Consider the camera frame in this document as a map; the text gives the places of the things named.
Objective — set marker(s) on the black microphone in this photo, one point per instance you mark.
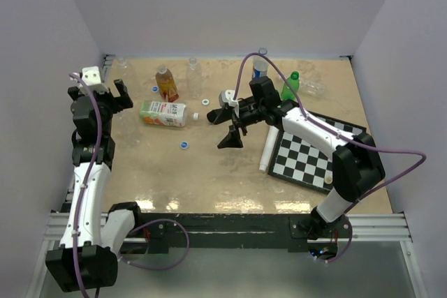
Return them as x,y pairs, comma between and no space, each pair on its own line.
218,116

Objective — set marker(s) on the black white chessboard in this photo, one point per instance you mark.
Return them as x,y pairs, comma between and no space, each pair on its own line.
296,161

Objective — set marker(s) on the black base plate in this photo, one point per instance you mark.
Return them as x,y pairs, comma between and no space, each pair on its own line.
247,231

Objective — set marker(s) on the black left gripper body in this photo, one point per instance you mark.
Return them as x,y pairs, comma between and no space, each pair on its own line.
110,105

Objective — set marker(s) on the aluminium frame rail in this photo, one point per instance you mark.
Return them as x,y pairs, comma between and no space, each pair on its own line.
375,261

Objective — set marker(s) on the cream chess piece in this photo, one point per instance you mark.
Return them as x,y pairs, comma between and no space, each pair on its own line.
328,180

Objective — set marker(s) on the clear crushed bottle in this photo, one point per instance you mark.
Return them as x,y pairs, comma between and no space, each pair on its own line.
127,128

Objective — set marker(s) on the clear bottle lying right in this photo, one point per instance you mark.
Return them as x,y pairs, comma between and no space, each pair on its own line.
311,87

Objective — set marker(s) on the white cap of crushed bottle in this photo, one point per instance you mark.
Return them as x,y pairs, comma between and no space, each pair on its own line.
184,144

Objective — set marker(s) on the white microphone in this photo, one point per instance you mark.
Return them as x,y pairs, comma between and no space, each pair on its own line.
268,148

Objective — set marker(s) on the blue label water bottle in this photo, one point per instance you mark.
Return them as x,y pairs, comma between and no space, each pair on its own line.
259,64

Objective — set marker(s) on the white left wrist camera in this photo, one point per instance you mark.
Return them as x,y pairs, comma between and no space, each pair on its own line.
91,76

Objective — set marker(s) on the gold label drink bottle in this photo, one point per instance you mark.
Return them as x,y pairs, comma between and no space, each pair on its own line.
166,84

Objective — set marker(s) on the clear plastic bottle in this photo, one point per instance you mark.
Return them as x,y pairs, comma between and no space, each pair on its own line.
194,78

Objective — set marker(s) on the green tea label bottle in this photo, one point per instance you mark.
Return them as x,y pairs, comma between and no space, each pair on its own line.
159,113

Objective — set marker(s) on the green plastic bottle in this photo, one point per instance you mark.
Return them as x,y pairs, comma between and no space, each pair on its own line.
292,86

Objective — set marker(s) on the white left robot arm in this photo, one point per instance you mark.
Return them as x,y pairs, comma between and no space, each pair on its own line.
87,256

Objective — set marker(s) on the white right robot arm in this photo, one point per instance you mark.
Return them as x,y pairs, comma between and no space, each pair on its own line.
356,166

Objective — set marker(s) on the clear bottle back left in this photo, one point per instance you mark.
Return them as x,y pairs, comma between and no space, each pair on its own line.
129,76

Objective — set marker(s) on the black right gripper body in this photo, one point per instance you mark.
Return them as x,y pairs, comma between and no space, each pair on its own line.
248,115

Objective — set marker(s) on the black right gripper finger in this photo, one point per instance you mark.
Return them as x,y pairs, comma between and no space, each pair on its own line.
230,112
232,140

